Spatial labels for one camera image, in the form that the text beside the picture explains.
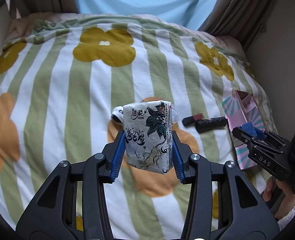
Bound black bag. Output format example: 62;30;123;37
195;117;228;133

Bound dark red lipstick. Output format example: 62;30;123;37
182;113;204;127

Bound printed tissue pack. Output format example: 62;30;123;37
123;100;173;174

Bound white panda sock roll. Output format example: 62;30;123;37
111;105;179;125

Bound person's right hand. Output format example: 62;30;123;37
262;177;295;220

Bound cardboard box pink patterned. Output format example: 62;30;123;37
222;90;265;170

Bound right brown curtain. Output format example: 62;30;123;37
199;0;277;50

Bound floral striped blanket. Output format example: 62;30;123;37
0;23;275;239

